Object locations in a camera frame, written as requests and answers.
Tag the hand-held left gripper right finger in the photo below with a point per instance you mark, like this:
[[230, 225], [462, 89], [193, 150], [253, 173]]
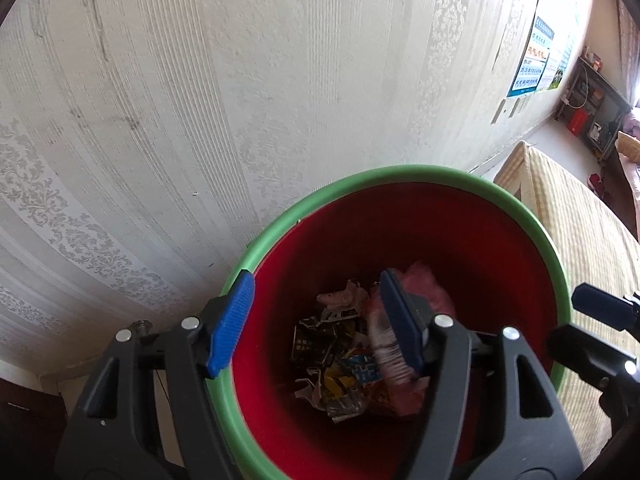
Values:
[[402, 325]]

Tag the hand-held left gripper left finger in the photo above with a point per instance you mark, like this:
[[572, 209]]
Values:
[[230, 325]]

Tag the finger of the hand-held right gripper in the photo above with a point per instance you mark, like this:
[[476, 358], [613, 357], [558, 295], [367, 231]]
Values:
[[597, 305], [585, 352]]

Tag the small pink wrapper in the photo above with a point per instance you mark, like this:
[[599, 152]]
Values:
[[435, 295]]

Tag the blue and silver wrapper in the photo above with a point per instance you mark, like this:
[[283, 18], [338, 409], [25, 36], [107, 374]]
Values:
[[362, 367]]

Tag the pink and white wrapper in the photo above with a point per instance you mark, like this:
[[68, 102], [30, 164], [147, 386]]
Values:
[[340, 300]]

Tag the dark brown snack wrapper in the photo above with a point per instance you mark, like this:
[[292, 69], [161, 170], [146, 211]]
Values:
[[315, 342]]

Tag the yellow striped wrapper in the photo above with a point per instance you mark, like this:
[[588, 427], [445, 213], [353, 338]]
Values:
[[335, 385]]

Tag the red bin with green rim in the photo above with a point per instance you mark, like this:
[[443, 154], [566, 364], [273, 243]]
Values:
[[450, 220]]

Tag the red shoes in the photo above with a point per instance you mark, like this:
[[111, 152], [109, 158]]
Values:
[[598, 184]]

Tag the bed with pink bedding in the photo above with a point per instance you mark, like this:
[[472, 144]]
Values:
[[632, 180]]

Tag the tan blanket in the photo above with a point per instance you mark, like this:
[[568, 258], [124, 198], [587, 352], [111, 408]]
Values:
[[629, 146]]

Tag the purple folded blanket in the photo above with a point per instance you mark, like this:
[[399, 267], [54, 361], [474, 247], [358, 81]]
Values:
[[632, 121]]

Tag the black desk shelf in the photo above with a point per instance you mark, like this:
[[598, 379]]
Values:
[[607, 105]]

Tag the red and white box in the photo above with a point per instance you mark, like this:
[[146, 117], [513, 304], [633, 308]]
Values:
[[592, 57]]

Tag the pink patterned curtain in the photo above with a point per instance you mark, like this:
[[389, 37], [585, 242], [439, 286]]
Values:
[[627, 45]]

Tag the green chart wall poster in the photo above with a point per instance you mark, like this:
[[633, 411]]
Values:
[[561, 80]]

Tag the white chart wall poster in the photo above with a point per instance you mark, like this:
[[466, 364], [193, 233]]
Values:
[[556, 67]]

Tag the blue letter wall poster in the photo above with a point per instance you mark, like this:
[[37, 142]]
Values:
[[532, 55]]

